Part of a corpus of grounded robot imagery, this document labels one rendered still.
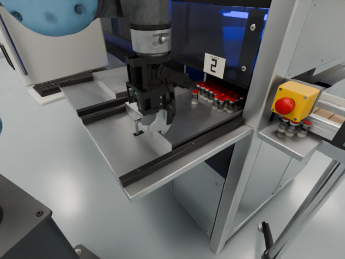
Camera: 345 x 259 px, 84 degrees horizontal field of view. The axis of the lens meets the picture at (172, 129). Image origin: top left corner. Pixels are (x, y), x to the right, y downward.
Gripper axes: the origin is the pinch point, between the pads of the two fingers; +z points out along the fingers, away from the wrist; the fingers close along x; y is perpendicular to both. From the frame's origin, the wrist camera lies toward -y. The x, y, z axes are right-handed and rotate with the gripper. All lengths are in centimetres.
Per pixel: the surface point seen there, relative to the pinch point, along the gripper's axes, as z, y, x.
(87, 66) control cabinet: 8, -5, -91
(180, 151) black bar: 1.5, 0.6, 8.0
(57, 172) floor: 92, 36, -107
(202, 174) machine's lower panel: 40.3, -24.3, -5.7
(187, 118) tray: 3.3, -11.9, -4.4
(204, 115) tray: 3.3, -17.5, -2.3
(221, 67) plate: -10.9, -24.0, -4.0
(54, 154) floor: 92, 34, -132
